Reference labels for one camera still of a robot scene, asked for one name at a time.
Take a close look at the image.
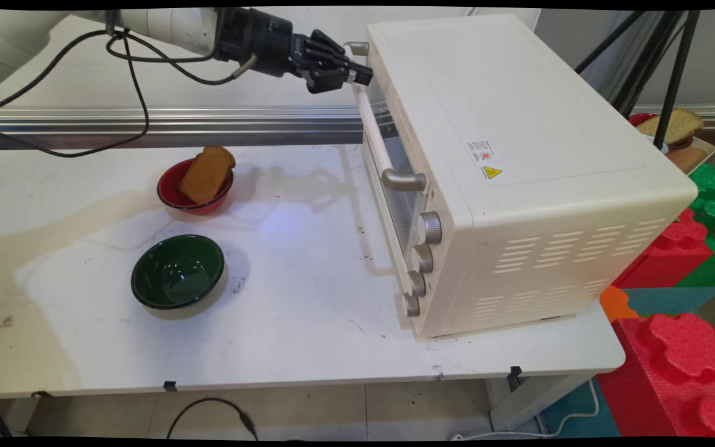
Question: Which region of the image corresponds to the aluminium rail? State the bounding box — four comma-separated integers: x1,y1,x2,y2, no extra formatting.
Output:
0,106,389,150

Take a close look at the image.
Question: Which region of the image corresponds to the cream toaster oven body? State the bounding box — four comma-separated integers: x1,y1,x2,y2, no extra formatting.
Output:
364,14,699,341

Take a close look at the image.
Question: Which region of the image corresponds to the small red foam block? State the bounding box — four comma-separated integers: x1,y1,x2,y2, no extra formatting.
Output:
612,208,714,289

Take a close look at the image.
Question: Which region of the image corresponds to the teal floor mat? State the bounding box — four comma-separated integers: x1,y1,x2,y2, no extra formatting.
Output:
539,379,620,439

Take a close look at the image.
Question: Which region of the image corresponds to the white table leg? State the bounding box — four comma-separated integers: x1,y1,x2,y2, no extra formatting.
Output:
487,372,589,433

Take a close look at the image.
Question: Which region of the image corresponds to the red bowl with toast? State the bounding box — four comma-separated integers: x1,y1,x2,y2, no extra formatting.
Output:
156,158,235,216

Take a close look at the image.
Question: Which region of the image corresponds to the brown toast slice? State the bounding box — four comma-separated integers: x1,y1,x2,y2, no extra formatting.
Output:
178,145,236,206

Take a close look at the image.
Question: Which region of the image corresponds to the teal foam block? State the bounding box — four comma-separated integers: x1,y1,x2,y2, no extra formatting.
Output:
621,286,715,318

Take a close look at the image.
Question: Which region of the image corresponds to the largest silver oven knob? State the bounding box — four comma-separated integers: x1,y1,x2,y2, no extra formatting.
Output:
418,211,443,245

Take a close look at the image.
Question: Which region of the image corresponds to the white floor cable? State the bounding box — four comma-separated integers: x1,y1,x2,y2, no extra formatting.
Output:
451,377,601,441

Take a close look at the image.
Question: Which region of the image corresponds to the black floor cable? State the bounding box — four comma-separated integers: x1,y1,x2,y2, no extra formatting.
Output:
166,397,259,441

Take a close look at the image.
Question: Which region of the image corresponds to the large red foam block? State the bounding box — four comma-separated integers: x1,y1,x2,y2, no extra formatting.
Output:
596,312,715,439

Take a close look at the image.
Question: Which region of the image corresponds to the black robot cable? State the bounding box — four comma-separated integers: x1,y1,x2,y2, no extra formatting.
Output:
0,9,260,160

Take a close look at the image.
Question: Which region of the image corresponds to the glass oven door with handle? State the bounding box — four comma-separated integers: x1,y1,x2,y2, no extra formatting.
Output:
341,41,430,261

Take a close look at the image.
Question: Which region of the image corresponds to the green foam block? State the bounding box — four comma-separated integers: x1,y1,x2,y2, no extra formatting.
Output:
675,163,715,288

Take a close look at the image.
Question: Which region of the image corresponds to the black tripod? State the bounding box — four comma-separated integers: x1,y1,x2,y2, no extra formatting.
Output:
575,10,701,151

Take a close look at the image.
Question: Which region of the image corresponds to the orange foam block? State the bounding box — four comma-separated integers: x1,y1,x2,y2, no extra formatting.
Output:
599,285,641,323

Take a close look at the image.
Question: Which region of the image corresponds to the red bowl with light bread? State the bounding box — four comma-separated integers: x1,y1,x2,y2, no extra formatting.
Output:
628,112,695,150

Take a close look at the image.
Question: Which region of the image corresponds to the dark green bowl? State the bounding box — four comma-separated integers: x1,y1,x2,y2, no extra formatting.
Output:
130,234,227,311

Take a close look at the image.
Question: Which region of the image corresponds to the light bread slice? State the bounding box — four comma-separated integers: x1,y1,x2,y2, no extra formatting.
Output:
635,108,704,145

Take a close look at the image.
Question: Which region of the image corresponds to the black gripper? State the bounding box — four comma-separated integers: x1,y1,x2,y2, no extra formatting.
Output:
215,7,374,95

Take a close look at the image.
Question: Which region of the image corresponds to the beige tray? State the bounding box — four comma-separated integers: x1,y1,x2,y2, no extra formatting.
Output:
665,137,715,175

